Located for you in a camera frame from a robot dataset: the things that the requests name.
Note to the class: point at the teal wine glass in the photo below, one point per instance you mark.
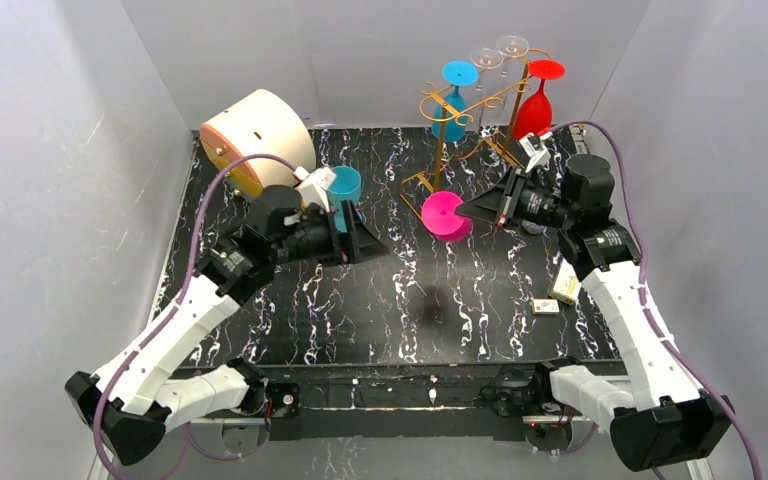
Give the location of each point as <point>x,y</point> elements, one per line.
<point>345,187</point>

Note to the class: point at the clear wine glass front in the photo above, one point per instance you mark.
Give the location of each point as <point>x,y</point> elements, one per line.
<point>488,62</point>

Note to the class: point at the blue wine glass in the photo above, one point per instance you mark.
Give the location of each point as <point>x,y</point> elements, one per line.
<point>458,74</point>

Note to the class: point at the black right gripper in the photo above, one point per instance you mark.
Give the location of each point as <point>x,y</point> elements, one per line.
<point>509,203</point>

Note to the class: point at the clear wine glass rear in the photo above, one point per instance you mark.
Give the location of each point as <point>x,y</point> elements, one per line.
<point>512,46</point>

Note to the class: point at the red wine glass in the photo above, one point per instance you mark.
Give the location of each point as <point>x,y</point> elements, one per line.
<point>535,114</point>

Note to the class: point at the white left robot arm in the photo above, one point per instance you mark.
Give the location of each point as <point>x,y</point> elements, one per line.
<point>131,402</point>

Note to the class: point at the magenta wine glass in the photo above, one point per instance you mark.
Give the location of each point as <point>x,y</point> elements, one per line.
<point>438,215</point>

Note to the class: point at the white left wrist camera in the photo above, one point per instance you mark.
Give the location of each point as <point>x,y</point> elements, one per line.
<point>313,186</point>

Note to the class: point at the small grey glitter jar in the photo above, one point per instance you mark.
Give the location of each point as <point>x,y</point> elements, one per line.
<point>534,229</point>

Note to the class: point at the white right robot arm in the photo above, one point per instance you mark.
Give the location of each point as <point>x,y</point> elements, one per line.
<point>666,416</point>

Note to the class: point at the round beige box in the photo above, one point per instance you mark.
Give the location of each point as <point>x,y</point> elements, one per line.
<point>261,122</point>

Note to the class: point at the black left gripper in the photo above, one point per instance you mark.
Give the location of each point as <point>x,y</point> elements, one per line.
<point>345,237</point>

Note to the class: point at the long white green box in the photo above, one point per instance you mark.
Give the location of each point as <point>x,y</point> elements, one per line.
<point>566,287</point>

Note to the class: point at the clear wine glass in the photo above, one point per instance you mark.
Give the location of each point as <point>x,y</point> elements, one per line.
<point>488,62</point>
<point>512,46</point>

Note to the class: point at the gold wine glass rack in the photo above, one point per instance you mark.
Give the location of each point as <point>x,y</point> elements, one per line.
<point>514,86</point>

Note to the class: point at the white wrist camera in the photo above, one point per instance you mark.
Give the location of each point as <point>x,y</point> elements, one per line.
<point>534,145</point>
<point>313,186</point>

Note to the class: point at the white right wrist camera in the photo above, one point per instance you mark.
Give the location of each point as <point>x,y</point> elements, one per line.
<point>534,145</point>

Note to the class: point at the small white red box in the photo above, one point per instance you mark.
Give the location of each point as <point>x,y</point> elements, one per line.
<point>545,306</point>

